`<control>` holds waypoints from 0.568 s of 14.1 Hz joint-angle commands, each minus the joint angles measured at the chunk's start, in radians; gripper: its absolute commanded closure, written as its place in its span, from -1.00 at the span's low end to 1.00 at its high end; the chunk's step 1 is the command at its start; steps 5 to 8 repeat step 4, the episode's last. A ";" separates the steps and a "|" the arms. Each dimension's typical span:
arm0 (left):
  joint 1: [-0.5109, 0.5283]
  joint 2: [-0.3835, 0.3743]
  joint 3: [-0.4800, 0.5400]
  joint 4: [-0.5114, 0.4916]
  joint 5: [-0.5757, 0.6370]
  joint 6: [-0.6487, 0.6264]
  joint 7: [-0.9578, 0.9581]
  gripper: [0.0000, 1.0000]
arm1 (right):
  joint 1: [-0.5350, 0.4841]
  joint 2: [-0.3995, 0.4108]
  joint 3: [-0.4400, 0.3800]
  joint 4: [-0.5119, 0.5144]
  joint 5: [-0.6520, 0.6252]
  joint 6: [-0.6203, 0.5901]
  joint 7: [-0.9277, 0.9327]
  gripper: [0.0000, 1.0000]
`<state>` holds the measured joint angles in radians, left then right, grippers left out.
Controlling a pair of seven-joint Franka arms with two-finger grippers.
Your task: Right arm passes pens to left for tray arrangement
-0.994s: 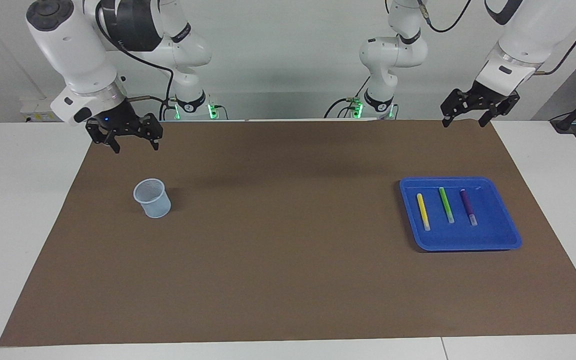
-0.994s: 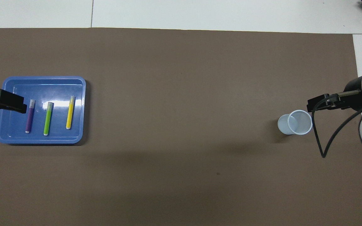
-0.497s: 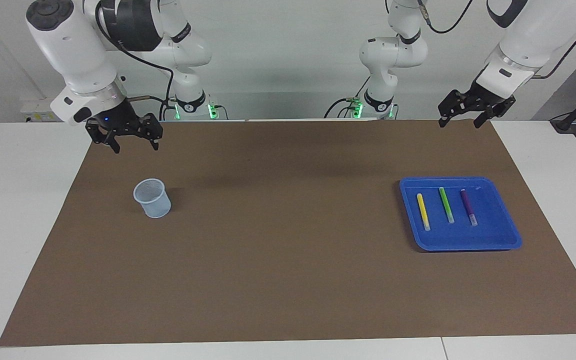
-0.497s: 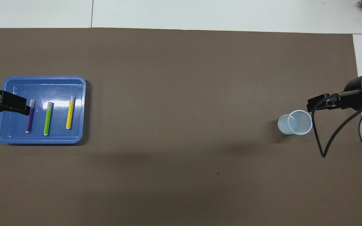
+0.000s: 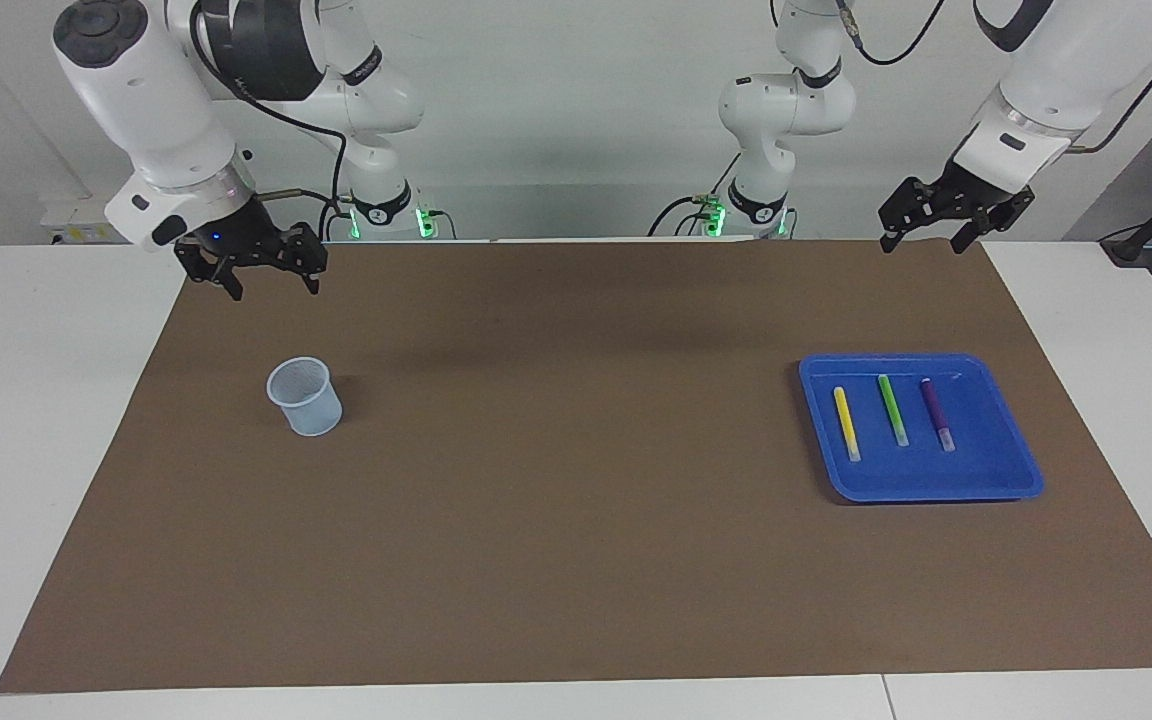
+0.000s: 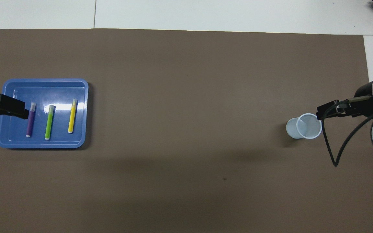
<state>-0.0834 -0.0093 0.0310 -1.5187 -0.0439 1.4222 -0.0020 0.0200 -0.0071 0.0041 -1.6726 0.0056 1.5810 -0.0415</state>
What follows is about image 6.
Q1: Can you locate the brown table mat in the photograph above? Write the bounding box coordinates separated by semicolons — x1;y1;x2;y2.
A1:
0;28;373;233

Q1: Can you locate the yellow pen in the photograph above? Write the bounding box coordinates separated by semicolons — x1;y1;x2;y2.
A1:
68;99;78;134

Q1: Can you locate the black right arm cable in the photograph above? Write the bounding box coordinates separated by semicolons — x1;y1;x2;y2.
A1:
322;95;373;167

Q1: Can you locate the translucent light blue pen cup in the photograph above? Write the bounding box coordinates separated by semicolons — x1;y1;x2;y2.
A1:
286;113;322;139

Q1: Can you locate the green pen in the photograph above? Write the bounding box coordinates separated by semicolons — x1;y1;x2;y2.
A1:
45;105;56;140

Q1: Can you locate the blue plastic tray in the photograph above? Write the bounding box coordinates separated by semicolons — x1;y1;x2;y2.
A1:
0;78;89;149

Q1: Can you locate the purple pen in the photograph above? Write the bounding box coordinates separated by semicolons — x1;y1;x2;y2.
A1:
26;103;37;138

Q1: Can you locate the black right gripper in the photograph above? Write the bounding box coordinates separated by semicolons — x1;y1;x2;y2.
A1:
316;81;373;121

